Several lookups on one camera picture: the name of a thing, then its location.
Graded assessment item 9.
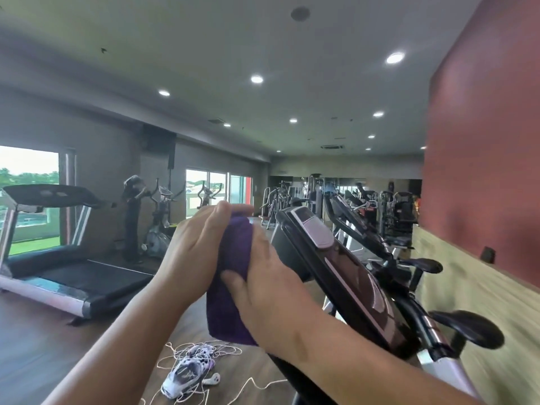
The white cord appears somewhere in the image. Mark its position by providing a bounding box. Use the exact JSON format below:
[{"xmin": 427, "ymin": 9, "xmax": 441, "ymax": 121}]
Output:
[{"xmin": 139, "ymin": 341, "xmax": 288, "ymax": 405}]

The person's left hand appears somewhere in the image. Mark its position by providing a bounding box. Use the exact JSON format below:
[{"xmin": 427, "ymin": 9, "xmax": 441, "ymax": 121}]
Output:
[{"xmin": 157, "ymin": 201, "xmax": 255, "ymax": 294}]

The row of gym machines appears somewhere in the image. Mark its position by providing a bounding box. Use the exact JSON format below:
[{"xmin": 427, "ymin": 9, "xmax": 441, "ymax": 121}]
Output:
[{"xmin": 259, "ymin": 173, "xmax": 422, "ymax": 249}]

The black bike handlebar grip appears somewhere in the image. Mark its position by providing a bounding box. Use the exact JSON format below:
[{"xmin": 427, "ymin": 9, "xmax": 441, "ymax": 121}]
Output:
[
  {"xmin": 428, "ymin": 310, "xmax": 505, "ymax": 350},
  {"xmin": 397, "ymin": 258, "xmax": 444, "ymax": 275}
]

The black elliptical trainer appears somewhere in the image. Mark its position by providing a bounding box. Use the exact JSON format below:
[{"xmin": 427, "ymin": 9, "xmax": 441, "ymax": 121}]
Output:
[
  {"xmin": 119, "ymin": 175, "xmax": 153, "ymax": 265},
  {"xmin": 196, "ymin": 182, "xmax": 223, "ymax": 209}
]

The black exercise bike console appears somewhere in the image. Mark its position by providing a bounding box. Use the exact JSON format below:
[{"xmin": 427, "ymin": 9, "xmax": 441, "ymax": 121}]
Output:
[{"xmin": 270, "ymin": 206, "xmax": 422, "ymax": 361}]

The black silver treadmill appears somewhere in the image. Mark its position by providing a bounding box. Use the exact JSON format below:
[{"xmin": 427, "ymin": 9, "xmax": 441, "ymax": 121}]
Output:
[{"xmin": 0, "ymin": 184, "xmax": 154, "ymax": 326}]

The white patterned sneaker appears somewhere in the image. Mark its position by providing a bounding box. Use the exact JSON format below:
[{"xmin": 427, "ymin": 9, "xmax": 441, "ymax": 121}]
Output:
[{"xmin": 161, "ymin": 343, "xmax": 217, "ymax": 400}]

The person's right forearm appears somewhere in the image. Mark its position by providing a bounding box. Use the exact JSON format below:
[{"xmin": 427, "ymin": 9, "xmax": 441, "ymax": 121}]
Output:
[{"xmin": 285, "ymin": 316, "xmax": 473, "ymax": 405}]

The white grey exercise bike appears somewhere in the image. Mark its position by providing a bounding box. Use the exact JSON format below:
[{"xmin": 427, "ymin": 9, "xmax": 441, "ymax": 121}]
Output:
[{"xmin": 143, "ymin": 179, "xmax": 186, "ymax": 260}]

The person's left forearm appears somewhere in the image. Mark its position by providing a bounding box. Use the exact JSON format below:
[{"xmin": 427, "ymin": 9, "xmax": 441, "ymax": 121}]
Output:
[{"xmin": 42, "ymin": 276, "xmax": 207, "ymax": 405}]

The person's right hand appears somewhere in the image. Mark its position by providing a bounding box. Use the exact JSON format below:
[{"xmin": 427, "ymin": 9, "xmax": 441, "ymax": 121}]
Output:
[{"xmin": 220, "ymin": 226, "xmax": 334, "ymax": 362}]

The purple cloth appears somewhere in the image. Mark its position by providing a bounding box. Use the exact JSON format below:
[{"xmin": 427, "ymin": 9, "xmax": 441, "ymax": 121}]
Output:
[{"xmin": 206, "ymin": 215, "xmax": 259, "ymax": 347}]

